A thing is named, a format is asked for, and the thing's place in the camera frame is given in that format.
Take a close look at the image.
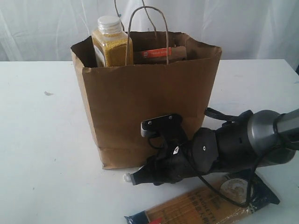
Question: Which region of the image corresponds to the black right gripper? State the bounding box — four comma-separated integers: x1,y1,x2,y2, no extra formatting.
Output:
130,128,220,186

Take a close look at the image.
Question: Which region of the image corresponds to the blister pack of white pills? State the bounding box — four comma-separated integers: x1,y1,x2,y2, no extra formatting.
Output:
123,173,132,182

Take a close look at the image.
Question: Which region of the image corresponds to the spaghetti package dark blue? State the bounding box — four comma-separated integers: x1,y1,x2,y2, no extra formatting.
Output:
125,175,280,224

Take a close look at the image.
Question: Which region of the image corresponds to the brown paper shopping bag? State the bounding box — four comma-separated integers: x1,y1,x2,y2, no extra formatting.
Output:
71,31,222,169

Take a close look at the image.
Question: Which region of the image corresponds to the brown kraft pouch white label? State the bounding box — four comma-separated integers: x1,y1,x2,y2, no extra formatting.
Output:
134,46,187,64

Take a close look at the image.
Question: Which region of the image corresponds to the yellow millet grain pack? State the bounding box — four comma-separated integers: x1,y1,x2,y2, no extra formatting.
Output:
92,15,134,67

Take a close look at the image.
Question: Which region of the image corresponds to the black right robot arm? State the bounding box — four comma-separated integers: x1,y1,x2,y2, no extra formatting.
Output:
130,108,299,186

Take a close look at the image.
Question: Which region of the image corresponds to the white backdrop sheet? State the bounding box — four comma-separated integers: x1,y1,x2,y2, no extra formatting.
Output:
0,0,299,67

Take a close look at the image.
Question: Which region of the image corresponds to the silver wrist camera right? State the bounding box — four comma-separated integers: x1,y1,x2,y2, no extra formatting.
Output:
141,113,183,138

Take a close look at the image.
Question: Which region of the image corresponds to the black cable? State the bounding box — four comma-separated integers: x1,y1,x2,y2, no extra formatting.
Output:
147,107,285,208

